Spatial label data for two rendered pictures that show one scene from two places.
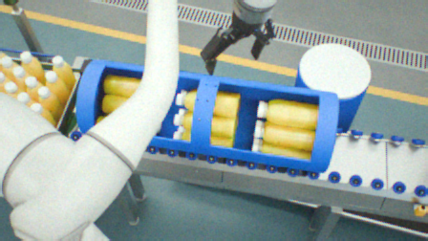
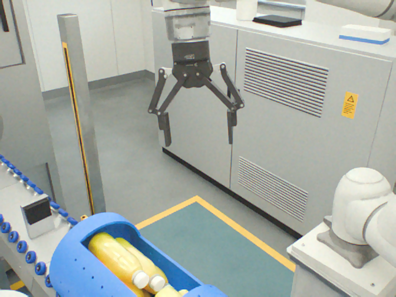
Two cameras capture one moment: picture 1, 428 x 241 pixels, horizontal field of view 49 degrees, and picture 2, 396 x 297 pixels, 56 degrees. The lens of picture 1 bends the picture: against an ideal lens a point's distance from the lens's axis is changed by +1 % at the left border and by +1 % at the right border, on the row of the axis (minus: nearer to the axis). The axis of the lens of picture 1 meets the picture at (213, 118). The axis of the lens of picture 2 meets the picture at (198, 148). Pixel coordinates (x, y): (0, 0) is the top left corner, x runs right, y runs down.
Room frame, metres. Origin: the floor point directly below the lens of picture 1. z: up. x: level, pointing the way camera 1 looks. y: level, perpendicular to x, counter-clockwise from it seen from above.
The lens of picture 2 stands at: (1.38, 0.35, 1.93)
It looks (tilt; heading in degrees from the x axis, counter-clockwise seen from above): 28 degrees down; 214
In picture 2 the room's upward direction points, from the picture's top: straight up
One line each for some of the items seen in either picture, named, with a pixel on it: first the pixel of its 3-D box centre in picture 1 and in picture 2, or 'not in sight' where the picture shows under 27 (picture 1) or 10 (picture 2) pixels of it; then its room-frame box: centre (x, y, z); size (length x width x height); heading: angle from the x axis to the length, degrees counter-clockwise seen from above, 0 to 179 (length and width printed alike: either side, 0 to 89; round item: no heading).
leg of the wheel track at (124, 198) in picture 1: (124, 198); not in sight; (0.93, 0.45, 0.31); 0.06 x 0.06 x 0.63; 79
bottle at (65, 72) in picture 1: (65, 77); not in sight; (1.16, 0.60, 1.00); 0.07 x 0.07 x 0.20
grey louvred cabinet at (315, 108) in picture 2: not in sight; (254, 114); (-1.22, -0.83, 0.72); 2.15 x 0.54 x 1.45; 73
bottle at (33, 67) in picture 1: (34, 73); not in sight; (1.19, 0.72, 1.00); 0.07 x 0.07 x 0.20
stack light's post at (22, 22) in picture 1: (55, 89); not in sight; (1.44, 0.81, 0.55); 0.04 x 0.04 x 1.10; 79
